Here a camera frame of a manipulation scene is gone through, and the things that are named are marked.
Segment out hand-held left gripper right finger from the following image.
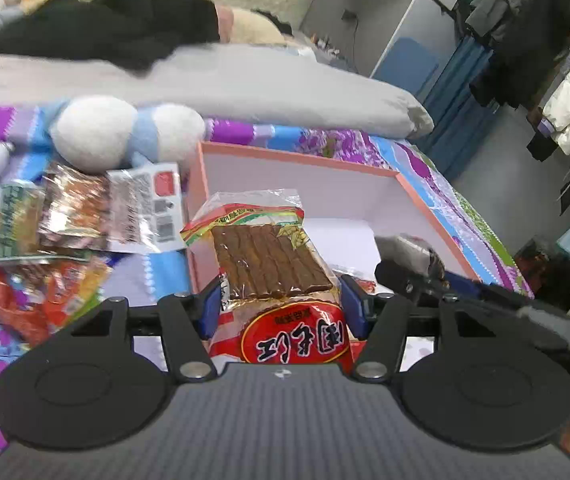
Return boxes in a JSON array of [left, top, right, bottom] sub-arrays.
[[340, 274, 504, 382]]

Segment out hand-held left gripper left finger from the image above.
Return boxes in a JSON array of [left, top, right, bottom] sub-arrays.
[[65, 280, 222, 382]]

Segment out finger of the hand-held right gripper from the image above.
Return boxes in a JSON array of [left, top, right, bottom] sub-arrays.
[[375, 233, 486, 307]]

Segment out brown sticks packet red label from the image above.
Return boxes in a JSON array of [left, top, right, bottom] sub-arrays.
[[180, 189, 356, 373]]

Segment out pink cardboard box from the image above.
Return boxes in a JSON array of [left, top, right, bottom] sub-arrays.
[[185, 141, 483, 296]]

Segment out clear packet of orange chips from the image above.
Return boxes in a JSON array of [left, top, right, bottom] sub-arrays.
[[45, 255, 112, 321]]

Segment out shiny brown snack packet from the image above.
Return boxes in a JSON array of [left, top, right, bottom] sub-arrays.
[[38, 161, 116, 251]]

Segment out orange snack packet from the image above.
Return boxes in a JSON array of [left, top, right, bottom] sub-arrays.
[[0, 265, 66, 348]]

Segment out green label snack packet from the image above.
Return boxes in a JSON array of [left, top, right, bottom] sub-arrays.
[[0, 180, 91, 265]]

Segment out purple floral printed bedsheet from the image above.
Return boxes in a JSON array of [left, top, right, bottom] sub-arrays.
[[0, 105, 536, 466]]

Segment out blue hanging cloth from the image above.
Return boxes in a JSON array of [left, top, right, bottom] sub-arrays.
[[422, 35, 496, 158]]

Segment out white and blue plush toy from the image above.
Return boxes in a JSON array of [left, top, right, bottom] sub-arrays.
[[48, 95, 207, 173]]

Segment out row of small bottles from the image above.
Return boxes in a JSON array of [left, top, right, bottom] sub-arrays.
[[310, 35, 361, 68]]

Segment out black hanging coat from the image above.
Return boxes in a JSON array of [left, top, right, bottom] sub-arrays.
[[470, 0, 570, 111]]

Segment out grey hanging coat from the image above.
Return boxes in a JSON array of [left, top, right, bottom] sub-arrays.
[[465, 0, 536, 43]]

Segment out small black garment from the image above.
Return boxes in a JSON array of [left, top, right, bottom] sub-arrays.
[[252, 9, 296, 38]]

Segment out beige and pink pillow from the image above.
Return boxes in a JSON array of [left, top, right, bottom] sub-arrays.
[[215, 4, 296, 46]]

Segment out black jacket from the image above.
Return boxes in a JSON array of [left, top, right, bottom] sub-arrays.
[[0, 0, 221, 78]]

